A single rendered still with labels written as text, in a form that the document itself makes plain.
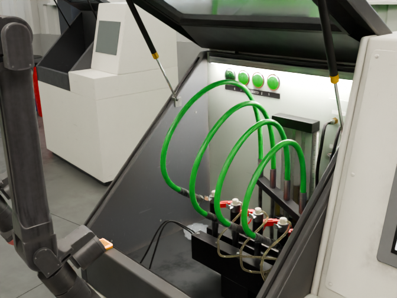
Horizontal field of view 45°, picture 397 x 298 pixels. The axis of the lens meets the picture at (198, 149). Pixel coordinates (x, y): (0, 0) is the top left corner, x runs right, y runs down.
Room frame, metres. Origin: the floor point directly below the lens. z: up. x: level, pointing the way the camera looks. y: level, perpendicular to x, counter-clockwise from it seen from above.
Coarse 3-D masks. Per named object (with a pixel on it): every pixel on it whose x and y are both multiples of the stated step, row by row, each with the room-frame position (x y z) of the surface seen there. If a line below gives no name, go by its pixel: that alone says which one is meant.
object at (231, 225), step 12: (264, 120) 1.13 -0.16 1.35; (252, 132) 1.10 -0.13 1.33; (240, 144) 1.07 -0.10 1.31; (228, 156) 1.05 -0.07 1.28; (288, 156) 1.19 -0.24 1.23; (228, 168) 1.04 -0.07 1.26; (288, 168) 1.19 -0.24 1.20; (288, 180) 1.20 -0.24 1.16; (216, 192) 1.02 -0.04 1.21; (288, 192) 1.19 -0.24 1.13; (216, 204) 1.01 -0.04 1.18; (240, 228) 1.06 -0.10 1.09
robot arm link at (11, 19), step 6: (0, 18) 0.73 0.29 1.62; (6, 18) 0.74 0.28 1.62; (12, 18) 0.74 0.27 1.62; (18, 18) 0.75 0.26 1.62; (0, 24) 0.73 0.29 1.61; (24, 24) 0.75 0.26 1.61; (0, 30) 0.73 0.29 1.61; (30, 30) 0.76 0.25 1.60; (0, 36) 0.73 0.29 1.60; (0, 42) 0.73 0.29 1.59; (0, 48) 0.73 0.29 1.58
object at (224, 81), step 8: (224, 80) 1.26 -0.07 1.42; (232, 80) 1.28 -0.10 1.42; (208, 88) 1.22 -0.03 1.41; (240, 88) 1.31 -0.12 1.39; (200, 96) 1.20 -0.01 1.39; (248, 96) 1.33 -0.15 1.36; (192, 104) 1.18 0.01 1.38; (184, 112) 1.17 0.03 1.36; (256, 112) 1.35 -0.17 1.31; (176, 120) 1.15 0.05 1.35; (256, 120) 1.36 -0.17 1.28; (168, 136) 1.13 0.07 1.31; (168, 144) 1.13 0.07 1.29; (160, 160) 1.12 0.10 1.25; (168, 184) 1.13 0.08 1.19
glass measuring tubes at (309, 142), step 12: (276, 120) 1.38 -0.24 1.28; (288, 120) 1.35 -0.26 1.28; (300, 120) 1.33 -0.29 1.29; (312, 120) 1.32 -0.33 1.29; (276, 132) 1.39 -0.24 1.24; (288, 132) 1.36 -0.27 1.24; (300, 132) 1.33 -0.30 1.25; (312, 132) 1.29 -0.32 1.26; (300, 144) 1.33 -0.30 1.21; (312, 144) 1.32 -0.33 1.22; (276, 156) 1.39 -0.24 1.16; (312, 156) 1.32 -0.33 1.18; (276, 168) 1.39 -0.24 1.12; (312, 168) 1.32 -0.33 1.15; (276, 180) 1.39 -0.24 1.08; (300, 180) 1.35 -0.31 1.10; (312, 180) 1.32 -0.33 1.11; (312, 192) 1.31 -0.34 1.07; (276, 204) 1.39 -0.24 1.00; (276, 216) 1.38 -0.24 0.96; (288, 216) 1.36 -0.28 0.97
